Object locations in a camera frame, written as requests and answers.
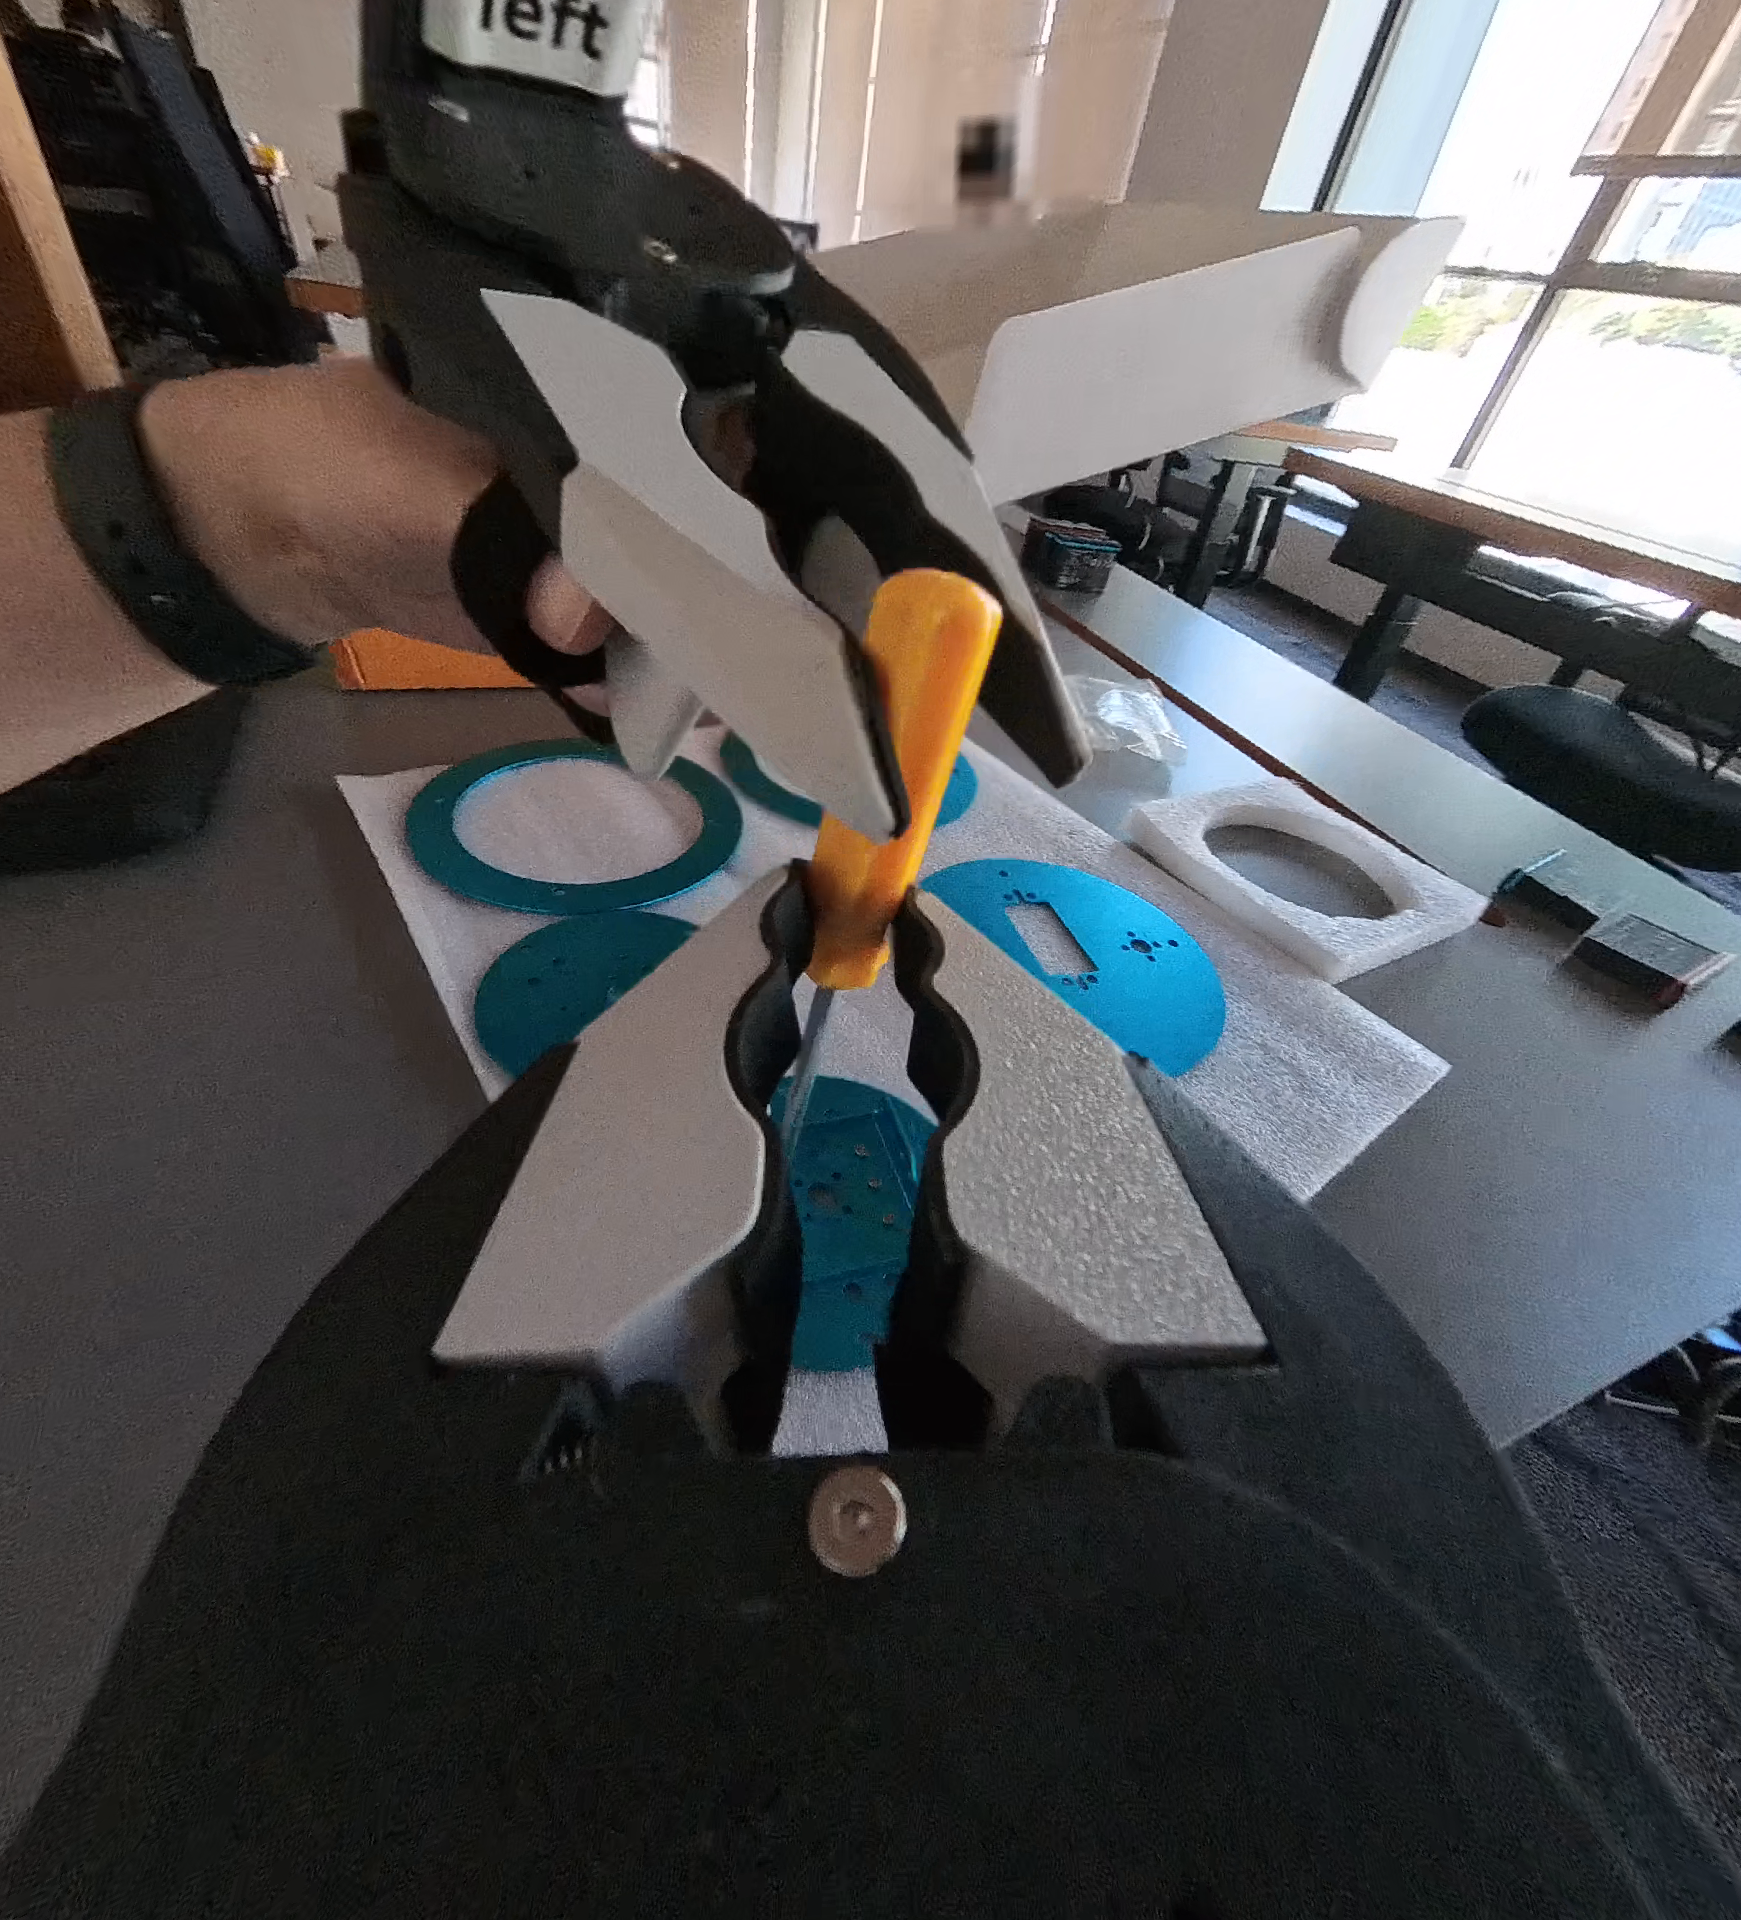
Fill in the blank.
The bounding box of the small blue metal disc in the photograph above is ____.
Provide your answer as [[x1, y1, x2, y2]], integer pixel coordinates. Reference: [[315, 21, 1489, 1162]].
[[477, 910, 701, 1081]]

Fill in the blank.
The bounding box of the yellow handled screwdriver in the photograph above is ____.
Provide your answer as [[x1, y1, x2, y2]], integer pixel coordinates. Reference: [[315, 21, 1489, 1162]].
[[777, 570, 1004, 1123]]

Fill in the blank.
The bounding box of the black wristband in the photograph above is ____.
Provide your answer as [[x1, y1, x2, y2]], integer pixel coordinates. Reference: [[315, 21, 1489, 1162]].
[[47, 383, 320, 689]]

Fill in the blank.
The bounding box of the white foam frame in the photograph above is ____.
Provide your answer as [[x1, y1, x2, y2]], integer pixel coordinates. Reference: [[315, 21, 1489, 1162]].
[[1128, 777, 1491, 987]]

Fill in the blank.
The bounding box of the blue perforated mounting disc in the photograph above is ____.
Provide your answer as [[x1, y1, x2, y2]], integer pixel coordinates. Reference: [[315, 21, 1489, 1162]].
[[764, 1074, 946, 1373]]

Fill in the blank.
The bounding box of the black background equipment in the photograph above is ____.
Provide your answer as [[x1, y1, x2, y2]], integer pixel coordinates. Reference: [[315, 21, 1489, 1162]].
[[0, 0, 329, 379]]

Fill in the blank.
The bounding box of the window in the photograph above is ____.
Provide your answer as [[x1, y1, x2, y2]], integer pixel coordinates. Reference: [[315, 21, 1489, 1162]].
[[1319, 0, 1741, 544]]

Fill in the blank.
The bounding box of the black box blue print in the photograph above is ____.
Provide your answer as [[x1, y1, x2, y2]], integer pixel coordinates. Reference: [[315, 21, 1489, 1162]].
[[1020, 516, 1123, 593]]

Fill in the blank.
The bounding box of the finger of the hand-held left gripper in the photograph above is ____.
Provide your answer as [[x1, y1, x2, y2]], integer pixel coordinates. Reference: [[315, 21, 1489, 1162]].
[[479, 285, 911, 845], [747, 327, 1092, 792]]

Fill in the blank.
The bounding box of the black saddle stool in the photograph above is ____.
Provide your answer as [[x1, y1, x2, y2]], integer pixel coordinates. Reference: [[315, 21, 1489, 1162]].
[[1463, 682, 1741, 882]]

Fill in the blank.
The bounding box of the blue metal ring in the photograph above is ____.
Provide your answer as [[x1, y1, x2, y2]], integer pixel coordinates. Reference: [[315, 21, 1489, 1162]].
[[404, 738, 745, 918], [719, 724, 981, 831]]

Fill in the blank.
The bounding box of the wooden top office desk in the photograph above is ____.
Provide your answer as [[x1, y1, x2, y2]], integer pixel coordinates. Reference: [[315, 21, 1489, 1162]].
[[1282, 439, 1741, 707]]

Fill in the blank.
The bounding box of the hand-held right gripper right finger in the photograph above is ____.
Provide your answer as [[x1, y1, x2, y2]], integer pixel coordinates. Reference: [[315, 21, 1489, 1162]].
[[885, 885, 1268, 1454]]

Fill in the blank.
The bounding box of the small black flat box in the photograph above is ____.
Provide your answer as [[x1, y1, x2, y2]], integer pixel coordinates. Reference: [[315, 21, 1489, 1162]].
[[1489, 850, 1625, 934]]

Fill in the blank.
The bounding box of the person's left forearm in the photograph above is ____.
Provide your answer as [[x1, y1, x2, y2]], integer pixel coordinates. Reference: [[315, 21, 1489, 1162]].
[[0, 407, 218, 836]]

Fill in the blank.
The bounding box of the white foam sheet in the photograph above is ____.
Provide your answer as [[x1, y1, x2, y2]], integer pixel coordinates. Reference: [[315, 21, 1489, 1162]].
[[337, 719, 1454, 1459]]

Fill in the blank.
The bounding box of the blue disc with rectangular cutout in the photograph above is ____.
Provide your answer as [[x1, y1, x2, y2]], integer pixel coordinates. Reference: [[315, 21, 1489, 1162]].
[[922, 857, 1226, 1078]]

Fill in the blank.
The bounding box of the person's left hand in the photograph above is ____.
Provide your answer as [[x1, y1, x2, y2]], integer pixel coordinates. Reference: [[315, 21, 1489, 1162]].
[[138, 357, 617, 665]]

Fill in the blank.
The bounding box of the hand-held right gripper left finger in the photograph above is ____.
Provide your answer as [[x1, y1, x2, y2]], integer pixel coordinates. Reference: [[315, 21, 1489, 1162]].
[[432, 866, 812, 1454]]

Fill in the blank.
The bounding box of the orange cardboard box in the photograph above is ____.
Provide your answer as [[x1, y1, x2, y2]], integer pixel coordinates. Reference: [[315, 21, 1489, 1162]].
[[327, 201, 1466, 696]]

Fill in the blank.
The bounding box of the clear plastic bag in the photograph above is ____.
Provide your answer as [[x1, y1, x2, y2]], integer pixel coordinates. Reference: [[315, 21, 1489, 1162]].
[[1072, 675, 1190, 759]]

